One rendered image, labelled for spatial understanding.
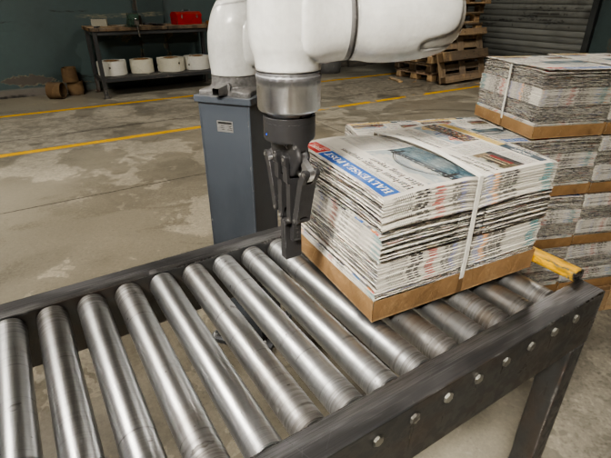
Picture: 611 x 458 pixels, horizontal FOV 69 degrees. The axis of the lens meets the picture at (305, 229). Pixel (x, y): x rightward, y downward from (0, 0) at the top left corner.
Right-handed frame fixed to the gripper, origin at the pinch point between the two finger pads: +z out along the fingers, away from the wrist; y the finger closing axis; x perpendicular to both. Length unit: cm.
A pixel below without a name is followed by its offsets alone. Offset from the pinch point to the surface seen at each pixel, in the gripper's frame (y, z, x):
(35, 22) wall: 706, -2, -15
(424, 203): -13.6, -7.7, -15.0
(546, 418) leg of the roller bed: -28, 44, -45
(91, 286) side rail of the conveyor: 23.9, 13.0, 29.3
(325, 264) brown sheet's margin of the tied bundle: 2.9, 10.0, -9.0
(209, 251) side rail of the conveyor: 24.5, 13.1, 5.9
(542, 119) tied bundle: 30, 3, -118
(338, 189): -1.0, -6.8, -8.6
